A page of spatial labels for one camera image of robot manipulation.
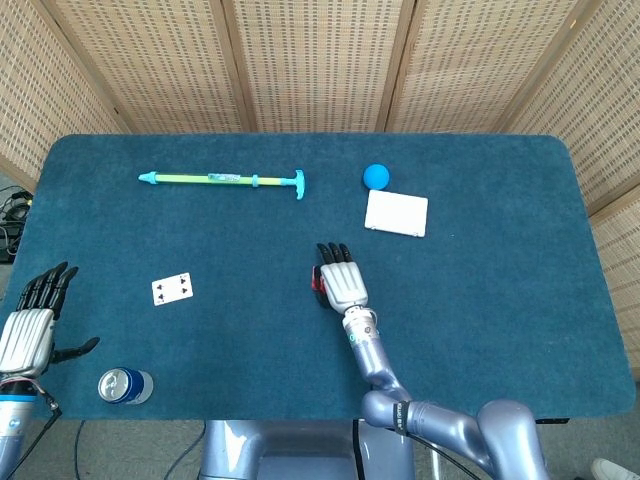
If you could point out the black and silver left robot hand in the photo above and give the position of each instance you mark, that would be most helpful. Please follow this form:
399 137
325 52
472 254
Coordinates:
25 345

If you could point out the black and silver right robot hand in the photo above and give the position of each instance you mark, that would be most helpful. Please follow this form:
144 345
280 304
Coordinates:
345 285

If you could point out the silver-blue right robot arm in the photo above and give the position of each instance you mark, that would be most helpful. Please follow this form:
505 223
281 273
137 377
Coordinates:
380 395

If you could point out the silver-blue left robot arm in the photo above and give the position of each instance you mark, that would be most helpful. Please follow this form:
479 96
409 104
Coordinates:
12 430

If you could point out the white flat plastic box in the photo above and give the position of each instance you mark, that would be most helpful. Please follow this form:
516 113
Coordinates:
396 213

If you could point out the blue drink can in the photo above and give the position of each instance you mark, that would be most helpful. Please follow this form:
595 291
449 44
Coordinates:
124 386

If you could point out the blue ball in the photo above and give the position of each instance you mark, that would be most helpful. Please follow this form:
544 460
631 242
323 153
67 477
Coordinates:
376 176

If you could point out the blue carpet table cover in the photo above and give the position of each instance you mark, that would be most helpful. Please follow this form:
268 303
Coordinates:
225 340

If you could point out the four of clubs playing card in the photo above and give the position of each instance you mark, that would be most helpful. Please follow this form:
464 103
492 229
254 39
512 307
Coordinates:
172 289

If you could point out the silver-blue robot torso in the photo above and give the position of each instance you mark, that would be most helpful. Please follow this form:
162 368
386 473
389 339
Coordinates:
280 452

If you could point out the green and cyan water squirter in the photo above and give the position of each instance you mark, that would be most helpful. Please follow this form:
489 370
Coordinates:
200 179

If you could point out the woven bamboo folding screen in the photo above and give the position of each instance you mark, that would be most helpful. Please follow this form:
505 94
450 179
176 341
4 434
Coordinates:
320 60

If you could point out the white shoe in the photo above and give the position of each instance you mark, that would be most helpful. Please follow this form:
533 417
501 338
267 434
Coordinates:
617 471

